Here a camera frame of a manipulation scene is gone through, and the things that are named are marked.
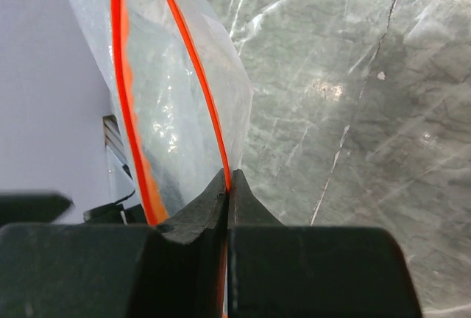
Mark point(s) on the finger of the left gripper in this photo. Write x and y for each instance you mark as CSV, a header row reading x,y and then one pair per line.
x,y
24,207

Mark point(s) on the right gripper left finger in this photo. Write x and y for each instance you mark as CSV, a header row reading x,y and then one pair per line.
x,y
173,269

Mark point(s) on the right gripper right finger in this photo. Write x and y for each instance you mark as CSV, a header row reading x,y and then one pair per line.
x,y
275,270

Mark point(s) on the clear zip bag orange zipper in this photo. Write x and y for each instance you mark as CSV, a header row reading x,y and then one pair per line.
x,y
180,93

